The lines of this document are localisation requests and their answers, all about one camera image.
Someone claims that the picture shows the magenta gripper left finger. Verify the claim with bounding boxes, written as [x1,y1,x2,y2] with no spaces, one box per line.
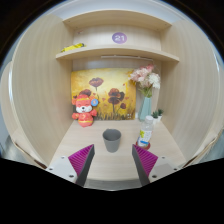
[46,143,96,187]

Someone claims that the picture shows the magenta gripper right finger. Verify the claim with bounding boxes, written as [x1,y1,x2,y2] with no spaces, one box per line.
[131,144,184,187]

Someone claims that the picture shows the clear plastic water bottle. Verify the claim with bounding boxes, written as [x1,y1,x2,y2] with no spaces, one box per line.
[137,116,154,148]

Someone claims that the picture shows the red round coaster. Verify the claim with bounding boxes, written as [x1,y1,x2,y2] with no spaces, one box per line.
[136,142,151,150]

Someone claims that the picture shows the grey plastic cup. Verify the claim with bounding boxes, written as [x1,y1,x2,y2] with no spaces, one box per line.
[102,129,121,153]

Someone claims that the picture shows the small potted succulent left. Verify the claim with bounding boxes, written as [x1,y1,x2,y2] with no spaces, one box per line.
[151,111,159,125]

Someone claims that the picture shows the small potted succulent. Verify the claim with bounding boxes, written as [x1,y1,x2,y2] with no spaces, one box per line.
[158,109,164,121]
[151,111,159,125]

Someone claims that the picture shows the light blue vase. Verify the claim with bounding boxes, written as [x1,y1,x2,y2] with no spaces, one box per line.
[138,97,151,121]

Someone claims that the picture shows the small potted succulent right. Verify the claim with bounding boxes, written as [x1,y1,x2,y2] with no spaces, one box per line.
[158,109,164,121]

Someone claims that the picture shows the red plush toy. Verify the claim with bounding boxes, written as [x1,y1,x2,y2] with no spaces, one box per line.
[72,94,98,127]

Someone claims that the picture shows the poppy flower painting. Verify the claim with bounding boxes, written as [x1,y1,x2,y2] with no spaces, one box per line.
[71,68,136,120]

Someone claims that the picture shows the pink white flower bouquet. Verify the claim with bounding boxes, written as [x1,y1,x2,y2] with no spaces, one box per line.
[129,64,160,98]

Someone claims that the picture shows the white light bar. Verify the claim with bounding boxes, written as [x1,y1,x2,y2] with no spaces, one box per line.
[100,55,153,61]

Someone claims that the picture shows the yellow object on shelf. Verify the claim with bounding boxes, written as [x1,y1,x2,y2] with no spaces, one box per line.
[61,43,86,52]

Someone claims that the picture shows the purple round number sticker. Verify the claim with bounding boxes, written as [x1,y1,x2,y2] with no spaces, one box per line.
[112,32,127,44]

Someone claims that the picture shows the wooden wall shelf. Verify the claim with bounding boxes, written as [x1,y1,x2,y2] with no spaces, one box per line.
[56,44,179,62]

